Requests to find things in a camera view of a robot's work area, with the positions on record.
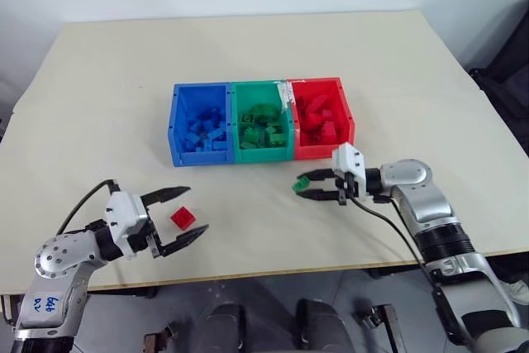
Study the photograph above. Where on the red rectangular toy block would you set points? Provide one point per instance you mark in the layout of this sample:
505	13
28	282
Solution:
328	132

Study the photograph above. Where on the green square block with hole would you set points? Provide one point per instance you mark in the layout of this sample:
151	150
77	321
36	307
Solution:
247	119

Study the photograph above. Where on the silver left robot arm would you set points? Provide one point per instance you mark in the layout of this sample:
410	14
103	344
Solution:
49	262

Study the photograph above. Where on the white tape strip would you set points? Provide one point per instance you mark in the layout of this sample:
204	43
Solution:
285	94

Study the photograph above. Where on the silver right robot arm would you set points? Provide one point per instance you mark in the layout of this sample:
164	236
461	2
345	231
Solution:
430	204

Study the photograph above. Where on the red square toy block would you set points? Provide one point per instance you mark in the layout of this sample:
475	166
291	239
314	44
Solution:
184	218

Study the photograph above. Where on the dark rounded shape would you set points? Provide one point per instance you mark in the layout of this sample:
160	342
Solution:
324	326
223	328

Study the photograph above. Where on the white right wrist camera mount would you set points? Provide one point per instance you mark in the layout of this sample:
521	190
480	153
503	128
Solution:
351	160

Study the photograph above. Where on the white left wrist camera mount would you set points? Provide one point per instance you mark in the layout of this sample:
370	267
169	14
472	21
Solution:
124	214

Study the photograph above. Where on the white shoe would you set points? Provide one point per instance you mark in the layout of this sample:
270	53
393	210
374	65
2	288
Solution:
516	292

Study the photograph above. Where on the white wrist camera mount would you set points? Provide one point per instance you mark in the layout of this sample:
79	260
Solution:
351	160
124	214

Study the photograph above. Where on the metal table bracket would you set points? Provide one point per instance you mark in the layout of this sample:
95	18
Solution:
380	322
161	340

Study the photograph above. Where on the red plastic bin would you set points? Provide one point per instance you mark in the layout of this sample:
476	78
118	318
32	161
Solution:
345	121

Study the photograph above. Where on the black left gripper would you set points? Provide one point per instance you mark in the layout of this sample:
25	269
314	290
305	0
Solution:
142	239

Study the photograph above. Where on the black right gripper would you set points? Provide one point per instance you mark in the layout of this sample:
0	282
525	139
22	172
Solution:
349	187

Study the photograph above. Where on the green round toy block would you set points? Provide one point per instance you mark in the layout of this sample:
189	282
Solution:
264	111

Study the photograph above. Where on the green plastic bin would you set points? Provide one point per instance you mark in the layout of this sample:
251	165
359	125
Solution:
239	154

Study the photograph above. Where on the blue toy block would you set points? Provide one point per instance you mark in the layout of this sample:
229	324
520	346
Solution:
217	134
194	130

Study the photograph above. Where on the green studded toy block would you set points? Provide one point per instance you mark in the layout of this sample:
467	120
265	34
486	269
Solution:
276	139
250	138

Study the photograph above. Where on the blue plastic bin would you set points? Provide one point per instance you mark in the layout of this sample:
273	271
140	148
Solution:
182	121

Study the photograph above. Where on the black chair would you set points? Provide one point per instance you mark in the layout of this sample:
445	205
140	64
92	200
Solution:
510	80

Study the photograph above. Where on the small green toy block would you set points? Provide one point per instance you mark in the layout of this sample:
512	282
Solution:
301	184

